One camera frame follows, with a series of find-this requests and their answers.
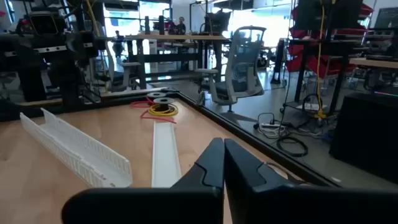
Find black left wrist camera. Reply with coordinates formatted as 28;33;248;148
29;11;60;36

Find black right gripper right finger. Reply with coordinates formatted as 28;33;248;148
224;138;398;224

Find yellow hanging cable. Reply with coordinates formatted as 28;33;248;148
313;0;328;121

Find white power strip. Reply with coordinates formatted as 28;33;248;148
259;121;286;131

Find red bin rack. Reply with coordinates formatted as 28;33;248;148
285;2;376;79

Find person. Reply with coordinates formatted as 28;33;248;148
176;16;187;35
112;30;126;59

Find white flat duct cover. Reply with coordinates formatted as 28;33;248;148
151;121;183;189

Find wooden desk black frame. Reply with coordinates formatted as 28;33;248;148
124;33;230;90

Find black spool yellow wire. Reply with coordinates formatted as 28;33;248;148
147;96;180;118

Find white grey office chair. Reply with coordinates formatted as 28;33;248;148
195;26;267;113

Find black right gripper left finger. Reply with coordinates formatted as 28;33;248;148
61;138;225;224

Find black box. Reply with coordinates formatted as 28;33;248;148
328;92;398;184

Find coiled black cable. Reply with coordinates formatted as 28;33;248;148
275;136;309;158

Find white slotted cable duct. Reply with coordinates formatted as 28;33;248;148
19;108;134;189

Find black flat monitor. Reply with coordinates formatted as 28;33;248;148
294;0;364;32
374;6;398;29

